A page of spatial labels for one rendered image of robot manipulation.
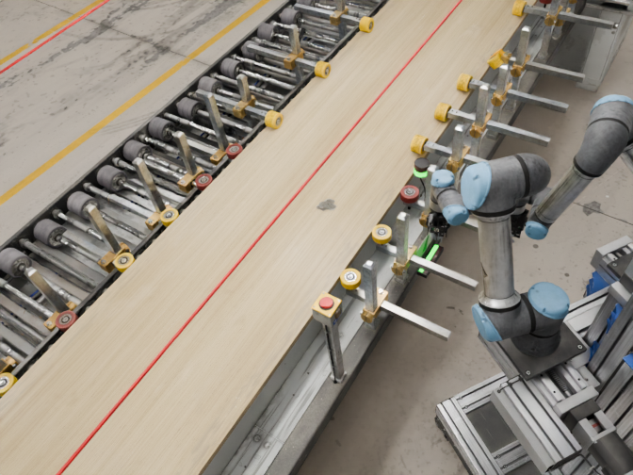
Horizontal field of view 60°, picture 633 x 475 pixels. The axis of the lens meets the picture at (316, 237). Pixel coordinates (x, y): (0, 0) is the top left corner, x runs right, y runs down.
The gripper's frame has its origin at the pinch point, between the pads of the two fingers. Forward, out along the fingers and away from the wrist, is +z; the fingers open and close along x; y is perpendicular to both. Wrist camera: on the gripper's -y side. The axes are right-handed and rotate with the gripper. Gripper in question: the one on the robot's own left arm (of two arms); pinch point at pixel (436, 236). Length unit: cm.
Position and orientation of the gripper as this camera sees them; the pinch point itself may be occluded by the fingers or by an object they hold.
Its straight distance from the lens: 219.7
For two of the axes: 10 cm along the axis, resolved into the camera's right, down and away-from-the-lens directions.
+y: -2.2, 7.7, -6.0
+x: 9.7, 1.1, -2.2
